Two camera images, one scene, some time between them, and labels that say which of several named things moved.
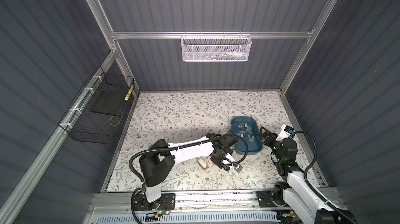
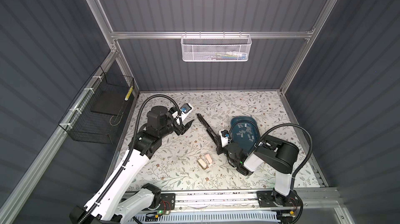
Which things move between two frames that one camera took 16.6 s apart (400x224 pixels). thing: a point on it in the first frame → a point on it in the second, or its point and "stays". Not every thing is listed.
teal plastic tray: [248, 128] stays
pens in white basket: [228, 56] stays
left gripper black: [217, 161] → [180, 129]
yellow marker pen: [128, 94] stays
